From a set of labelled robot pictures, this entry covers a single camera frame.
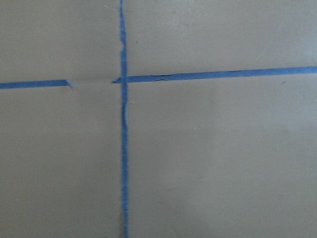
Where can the brown paper table cover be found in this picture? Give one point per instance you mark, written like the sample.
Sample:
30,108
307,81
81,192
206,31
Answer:
212,158

